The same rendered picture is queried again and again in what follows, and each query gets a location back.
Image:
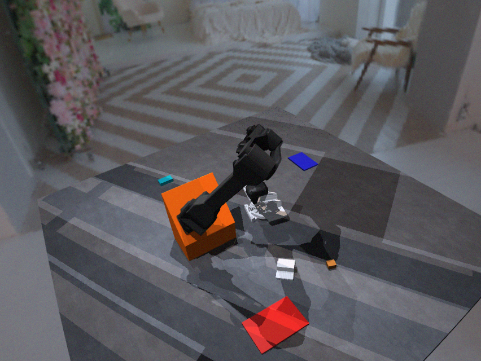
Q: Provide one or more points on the small cyan block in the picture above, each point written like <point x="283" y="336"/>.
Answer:
<point x="165" y="180"/>

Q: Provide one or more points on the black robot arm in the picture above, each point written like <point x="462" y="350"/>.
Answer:
<point x="252" y="167"/>

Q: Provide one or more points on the white metal mounting plate with holes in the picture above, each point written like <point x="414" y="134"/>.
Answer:
<point x="252" y="218"/>

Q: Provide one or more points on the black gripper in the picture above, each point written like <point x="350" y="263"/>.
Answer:
<point x="254" y="192"/>

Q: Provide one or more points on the blue flat plate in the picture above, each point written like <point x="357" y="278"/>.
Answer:
<point x="303" y="161"/>

